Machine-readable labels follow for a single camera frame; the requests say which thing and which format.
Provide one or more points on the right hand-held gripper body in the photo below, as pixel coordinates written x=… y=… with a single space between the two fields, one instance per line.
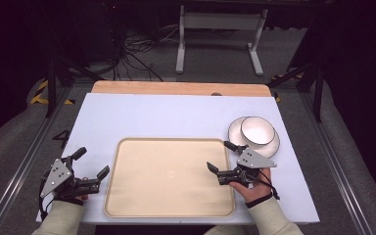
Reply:
x=254 y=160

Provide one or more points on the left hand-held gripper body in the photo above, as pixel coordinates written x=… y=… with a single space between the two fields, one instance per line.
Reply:
x=57 y=177

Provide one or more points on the white plate with dark rim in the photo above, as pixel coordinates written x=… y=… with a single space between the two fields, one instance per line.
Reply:
x=267 y=148

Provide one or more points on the person's left hand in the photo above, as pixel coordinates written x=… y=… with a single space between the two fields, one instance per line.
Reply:
x=80 y=197

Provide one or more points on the person's right hand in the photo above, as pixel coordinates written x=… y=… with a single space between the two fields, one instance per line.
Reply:
x=253 y=192

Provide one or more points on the black wristband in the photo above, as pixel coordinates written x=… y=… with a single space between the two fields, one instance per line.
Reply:
x=258 y=200
x=68 y=200

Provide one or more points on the white bowl with dark rim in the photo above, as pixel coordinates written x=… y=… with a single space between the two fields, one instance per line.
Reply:
x=257 y=130

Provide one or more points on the beige plastic tray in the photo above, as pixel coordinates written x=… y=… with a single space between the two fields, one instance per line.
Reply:
x=169 y=178

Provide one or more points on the yellow black hazard tape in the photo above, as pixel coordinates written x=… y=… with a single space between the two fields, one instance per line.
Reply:
x=39 y=94
x=276 y=97

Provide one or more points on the black tripod stand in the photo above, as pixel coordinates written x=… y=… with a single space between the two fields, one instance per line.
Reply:
x=51 y=88
x=318 y=94

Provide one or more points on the white table mat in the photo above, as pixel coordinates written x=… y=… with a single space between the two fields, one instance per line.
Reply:
x=163 y=114

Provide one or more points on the white metal stand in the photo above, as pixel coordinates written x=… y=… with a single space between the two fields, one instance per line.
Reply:
x=221 y=21

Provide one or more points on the aluminium rail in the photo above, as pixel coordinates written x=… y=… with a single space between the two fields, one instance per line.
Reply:
x=19 y=169
x=334 y=156

